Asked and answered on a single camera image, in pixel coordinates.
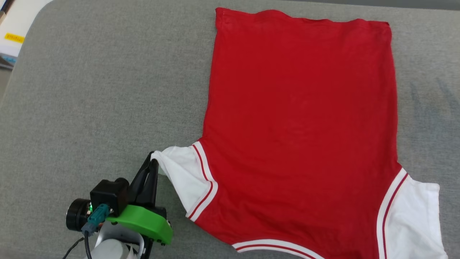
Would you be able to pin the grey fabric sofa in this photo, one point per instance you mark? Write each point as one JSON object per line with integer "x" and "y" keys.
{"x": 107, "y": 108}

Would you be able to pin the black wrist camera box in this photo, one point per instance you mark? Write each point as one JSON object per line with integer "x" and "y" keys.
{"x": 109, "y": 196}

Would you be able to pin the yellow sticker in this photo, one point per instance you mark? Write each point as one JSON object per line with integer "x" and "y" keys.
{"x": 14, "y": 37}

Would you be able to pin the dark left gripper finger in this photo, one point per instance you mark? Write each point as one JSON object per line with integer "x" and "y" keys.
{"x": 138, "y": 183}
{"x": 152, "y": 190}

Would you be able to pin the white paper label tag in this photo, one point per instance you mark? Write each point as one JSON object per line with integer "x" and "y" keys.
{"x": 133, "y": 253}

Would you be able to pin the red basketball jersey white sleeves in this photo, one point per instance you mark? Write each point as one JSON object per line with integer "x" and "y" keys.
{"x": 302, "y": 108}

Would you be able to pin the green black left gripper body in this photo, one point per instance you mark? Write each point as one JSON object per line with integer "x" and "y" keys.
{"x": 143, "y": 221}

